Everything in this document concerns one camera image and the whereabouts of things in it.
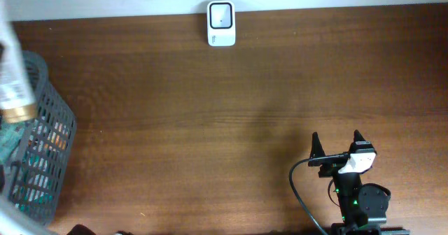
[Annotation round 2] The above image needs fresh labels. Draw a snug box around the grey plastic mesh basket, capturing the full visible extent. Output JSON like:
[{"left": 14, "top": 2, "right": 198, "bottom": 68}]
[{"left": 1, "top": 51, "right": 76, "bottom": 226}]

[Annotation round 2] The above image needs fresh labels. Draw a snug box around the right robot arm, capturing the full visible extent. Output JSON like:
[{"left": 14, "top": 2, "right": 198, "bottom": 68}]
[{"left": 308, "top": 130, "right": 410, "bottom": 235}]

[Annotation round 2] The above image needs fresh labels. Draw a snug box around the white barcode scanner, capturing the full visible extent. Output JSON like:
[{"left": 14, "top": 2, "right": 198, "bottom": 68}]
[{"left": 206, "top": 0, "right": 236, "bottom": 47}]

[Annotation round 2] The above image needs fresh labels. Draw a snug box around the white cream tube gold cap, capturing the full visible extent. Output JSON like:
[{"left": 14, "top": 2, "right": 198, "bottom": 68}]
[{"left": 1, "top": 0, "right": 37, "bottom": 123}]

